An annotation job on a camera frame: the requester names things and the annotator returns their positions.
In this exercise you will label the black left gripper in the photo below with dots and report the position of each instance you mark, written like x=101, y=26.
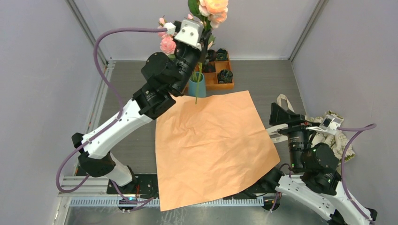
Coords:
x=202, y=54

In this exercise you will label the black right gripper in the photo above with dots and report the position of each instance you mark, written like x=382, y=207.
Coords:
x=278, y=115

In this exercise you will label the cream printed ribbon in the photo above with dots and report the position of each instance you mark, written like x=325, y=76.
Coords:
x=284, y=102

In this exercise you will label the green and peach wrapping paper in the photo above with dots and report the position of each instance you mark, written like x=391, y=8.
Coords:
x=210, y=148

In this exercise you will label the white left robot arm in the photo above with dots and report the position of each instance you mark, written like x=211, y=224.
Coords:
x=166, y=79

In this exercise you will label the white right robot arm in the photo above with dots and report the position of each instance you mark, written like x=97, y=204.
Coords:
x=324, y=189

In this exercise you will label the teal cylindrical vase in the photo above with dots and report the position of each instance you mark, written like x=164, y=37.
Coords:
x=197, y=85

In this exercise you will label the dark rolled cloth middle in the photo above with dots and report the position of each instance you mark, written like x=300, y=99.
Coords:
x=209, y=68

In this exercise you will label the dark rolled cloth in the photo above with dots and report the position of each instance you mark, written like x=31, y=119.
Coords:
x=211, y=55
x=209, y=68
x=222, y=55
x=225, y=76

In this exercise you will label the dark rolled cloth back left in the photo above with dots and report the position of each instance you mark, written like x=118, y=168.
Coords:
x=211, y=55

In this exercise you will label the dark rolled cloth back right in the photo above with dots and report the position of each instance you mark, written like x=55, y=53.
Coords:
x=222, y=55

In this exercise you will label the orange wooden compartment tray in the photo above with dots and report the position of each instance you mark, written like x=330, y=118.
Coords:
x=217, y=70

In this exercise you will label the dark rolled cloth front right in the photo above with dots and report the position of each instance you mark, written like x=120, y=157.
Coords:
x=225, y=76

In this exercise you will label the cream green printed cloth bag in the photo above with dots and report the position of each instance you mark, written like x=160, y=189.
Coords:
x=336, y=142

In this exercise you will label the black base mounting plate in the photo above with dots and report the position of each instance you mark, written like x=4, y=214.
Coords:
x=147, y=186

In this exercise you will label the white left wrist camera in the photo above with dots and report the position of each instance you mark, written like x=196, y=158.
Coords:
x=188, y=32

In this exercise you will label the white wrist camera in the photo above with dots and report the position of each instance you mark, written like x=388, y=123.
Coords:
x=188, y=32
x=328, y=126

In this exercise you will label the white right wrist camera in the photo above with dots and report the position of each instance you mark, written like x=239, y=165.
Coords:
x=328, y=126

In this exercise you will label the aluminium frame rail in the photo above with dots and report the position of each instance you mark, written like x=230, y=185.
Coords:
x=99, y=192

